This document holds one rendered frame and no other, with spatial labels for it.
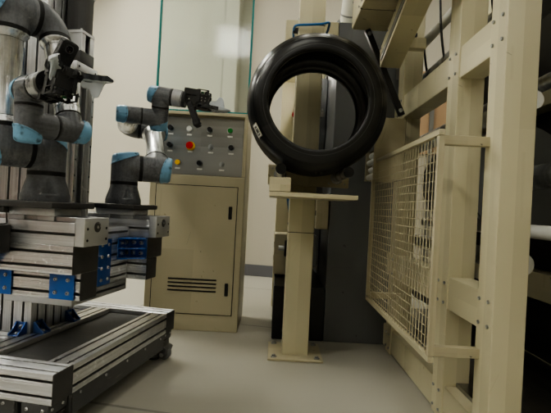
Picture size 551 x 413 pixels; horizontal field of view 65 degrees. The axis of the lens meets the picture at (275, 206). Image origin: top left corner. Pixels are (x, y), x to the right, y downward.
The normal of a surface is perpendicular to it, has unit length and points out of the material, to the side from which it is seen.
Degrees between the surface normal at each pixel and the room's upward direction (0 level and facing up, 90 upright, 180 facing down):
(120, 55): 90
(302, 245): 90
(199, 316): 90
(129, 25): 90
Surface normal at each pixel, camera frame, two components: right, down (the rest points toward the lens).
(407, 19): -0.05, 0.95
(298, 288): 0.00, 0.00
